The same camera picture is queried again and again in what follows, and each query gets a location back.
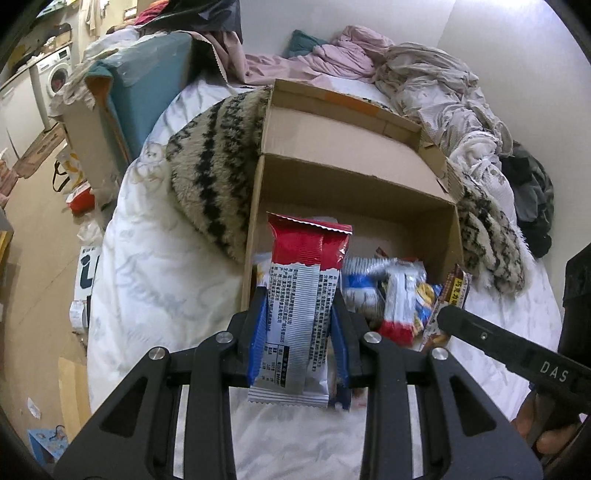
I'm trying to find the blue yellow snack packet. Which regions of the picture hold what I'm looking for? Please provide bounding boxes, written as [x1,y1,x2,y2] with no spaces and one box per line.
[413,281,445,335]

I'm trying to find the brown yellow snack packet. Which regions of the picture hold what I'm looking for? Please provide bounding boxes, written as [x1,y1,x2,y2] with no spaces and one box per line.
[419,264,472,349]

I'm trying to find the dark plastic bag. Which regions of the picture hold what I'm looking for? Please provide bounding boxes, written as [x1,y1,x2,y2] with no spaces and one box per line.
[139,0,243,35]

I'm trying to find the blue printed paper bag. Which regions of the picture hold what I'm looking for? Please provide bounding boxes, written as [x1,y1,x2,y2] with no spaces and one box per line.
[28,427,70,464]

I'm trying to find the white washing machine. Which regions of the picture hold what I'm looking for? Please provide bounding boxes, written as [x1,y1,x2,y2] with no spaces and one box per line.
[30,46,75,130]

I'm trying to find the white yellow tote bag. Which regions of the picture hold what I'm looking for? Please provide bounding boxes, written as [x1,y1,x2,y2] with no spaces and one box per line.
[52,148,86,192]

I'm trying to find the small white carton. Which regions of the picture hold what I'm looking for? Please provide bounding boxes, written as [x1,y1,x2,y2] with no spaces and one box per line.
[69,298,90,333]

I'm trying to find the flat cardboard piece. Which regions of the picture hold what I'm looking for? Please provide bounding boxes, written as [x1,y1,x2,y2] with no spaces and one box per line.
[58,355,93,430]

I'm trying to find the white red packet in box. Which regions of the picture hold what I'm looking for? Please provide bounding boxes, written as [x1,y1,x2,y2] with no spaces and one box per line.
[378,258,428,346]

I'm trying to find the teal cloth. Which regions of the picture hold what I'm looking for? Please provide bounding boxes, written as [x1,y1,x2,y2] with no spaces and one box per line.
[288,30,331,58]

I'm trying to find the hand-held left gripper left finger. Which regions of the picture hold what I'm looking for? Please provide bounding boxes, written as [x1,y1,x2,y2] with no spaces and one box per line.
[53,286,269,480]

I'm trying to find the fuzzy cream black patterned blanket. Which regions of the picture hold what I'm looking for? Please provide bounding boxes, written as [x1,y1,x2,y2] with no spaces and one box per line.
[165,85,527,296]

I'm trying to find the brown floor rug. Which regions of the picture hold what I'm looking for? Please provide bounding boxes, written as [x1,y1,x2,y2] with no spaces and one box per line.
[11,122,68,178]

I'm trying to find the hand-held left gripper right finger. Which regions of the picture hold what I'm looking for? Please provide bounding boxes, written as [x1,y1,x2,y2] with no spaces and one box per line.
[330,288,546,480]

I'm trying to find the dark clothes pile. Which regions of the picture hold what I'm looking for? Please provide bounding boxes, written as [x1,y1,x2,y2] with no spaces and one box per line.
[499,141,555,259]

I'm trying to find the cardboard box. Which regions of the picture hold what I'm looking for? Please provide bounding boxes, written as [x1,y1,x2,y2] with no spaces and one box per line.
[241,78,466,324]

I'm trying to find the red container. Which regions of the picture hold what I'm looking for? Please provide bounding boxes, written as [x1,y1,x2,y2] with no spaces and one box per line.
[65,180,95,215]

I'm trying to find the blue white snack packet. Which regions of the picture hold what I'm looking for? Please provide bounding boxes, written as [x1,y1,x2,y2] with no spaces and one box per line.
[344,256,393,319]

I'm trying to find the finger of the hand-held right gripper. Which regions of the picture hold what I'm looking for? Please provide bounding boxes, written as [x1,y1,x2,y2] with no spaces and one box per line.
[436,305,578,393]

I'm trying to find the white blue printed bag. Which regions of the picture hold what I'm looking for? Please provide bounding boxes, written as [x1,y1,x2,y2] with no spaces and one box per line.
[74,244,105,296]

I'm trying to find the person's right hand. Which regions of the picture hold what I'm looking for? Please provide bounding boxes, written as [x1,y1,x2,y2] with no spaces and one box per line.
[510,388,591,457]

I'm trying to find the white patterned towel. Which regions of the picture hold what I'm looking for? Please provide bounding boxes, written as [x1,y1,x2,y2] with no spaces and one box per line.
[48,34,139,121]

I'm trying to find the beige pink garment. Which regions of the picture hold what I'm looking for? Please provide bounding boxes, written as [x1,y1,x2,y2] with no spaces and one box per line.
[194,30,250,86]

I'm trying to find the white cabinet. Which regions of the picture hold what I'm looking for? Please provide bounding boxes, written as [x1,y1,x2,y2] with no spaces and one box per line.
[0,69,47,158]

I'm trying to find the pink crumpled clothing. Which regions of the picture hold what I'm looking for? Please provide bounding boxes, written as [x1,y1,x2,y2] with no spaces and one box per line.
[245,25,393,86]

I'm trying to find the white floral crumpled sheet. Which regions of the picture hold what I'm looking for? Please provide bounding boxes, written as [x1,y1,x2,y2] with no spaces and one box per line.
[374,41,515,195]

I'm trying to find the red white snack bar packet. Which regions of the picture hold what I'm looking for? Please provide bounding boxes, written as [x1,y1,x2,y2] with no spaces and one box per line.
[248,211,354,409]

